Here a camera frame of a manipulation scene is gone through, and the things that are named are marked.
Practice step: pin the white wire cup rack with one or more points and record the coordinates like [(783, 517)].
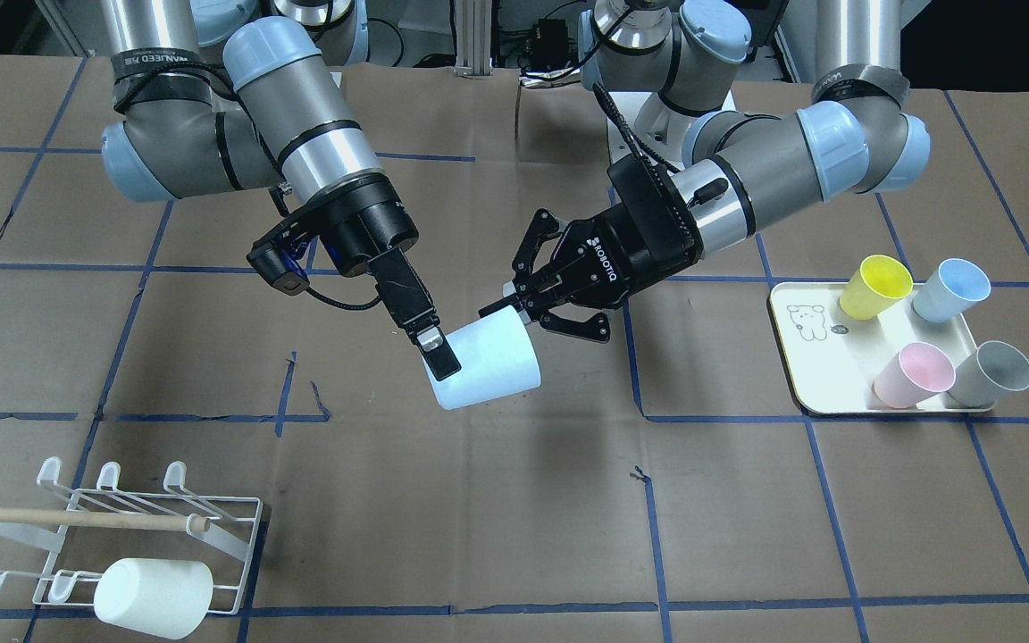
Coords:
[(72, 560)]

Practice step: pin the light blue plastic cup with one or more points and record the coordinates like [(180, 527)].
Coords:
[(497, 360)]

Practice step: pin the pink plastic cup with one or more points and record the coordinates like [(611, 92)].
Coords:
[(917, 372)]

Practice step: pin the cream rabbit print tray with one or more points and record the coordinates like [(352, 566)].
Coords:
[(832, 359)]

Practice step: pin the wooden rack dowel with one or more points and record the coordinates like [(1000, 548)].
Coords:
[(108, 520)]

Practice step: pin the grey plastic cup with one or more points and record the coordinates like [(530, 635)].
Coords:
[(993, 371)]

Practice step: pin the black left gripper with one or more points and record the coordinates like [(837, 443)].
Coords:
[(619, 252)]

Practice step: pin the yellow plastic cup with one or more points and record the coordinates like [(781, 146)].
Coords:
[(879, 282)]

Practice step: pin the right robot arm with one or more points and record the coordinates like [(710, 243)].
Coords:
[(270, 114)]

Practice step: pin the black power adapter box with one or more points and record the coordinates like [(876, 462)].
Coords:
[(548, 45)]

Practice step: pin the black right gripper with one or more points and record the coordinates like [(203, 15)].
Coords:
[(370, 221)]

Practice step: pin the white plastic cup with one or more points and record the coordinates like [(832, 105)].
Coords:
[(166, 598)]

